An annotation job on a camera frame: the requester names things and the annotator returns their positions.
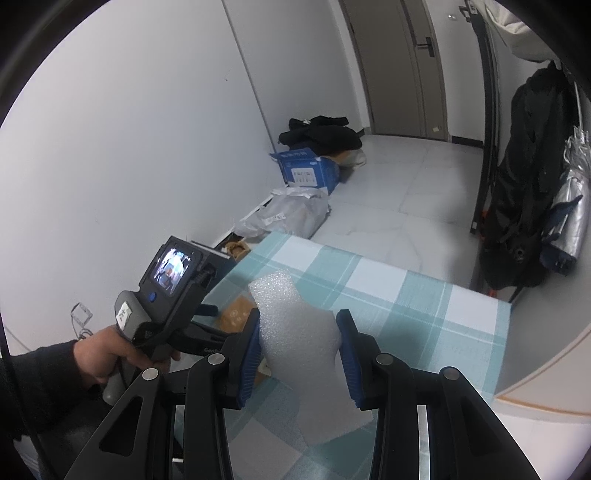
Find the beige bag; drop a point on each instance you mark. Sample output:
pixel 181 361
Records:
pixel 353 158

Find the black clothes rack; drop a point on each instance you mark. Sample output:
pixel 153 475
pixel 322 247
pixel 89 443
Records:
pixel 489 115

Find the brown cardboard piece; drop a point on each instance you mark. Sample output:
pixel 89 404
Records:
pixel 235 316

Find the grey door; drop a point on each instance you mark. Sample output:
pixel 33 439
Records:
pixel 397 69

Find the person's left hand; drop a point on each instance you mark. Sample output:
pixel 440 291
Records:
pixel 99 355

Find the white foam piece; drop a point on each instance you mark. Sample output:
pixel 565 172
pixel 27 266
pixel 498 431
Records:
pixel 300 332

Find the silver bag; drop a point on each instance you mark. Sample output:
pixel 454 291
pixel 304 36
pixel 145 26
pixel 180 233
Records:
pixel 572 203

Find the blue cardboard box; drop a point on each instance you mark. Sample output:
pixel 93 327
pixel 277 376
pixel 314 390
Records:
pixel 304 173

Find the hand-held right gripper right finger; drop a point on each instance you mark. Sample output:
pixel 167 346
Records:
pixel 351 355

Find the brown soft item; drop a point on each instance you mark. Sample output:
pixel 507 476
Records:
pixel 238 249

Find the black backpack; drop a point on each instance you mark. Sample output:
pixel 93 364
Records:
pixel 517 184

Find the grey plastic bag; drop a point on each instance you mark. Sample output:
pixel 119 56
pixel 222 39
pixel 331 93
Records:
pixel 286 214

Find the white hanging bag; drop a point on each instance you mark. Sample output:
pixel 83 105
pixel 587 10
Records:
pixel 517 32

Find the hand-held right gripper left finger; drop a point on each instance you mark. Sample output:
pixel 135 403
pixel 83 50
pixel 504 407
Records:
pixel 249 350

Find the clear plastic piece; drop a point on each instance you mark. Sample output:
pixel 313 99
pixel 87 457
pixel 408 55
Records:
pixel 82 314

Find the person's left forearm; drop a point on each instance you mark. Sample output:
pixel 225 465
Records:
pixel 41 387

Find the pile of black clothes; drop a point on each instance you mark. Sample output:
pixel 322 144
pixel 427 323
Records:
pixel 318 134

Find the blue white checked tablecloth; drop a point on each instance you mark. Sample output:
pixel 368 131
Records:
pixel 392 295

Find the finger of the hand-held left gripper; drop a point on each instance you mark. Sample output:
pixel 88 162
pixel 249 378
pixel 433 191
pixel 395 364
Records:
pixel 207 333
pixel 207 310

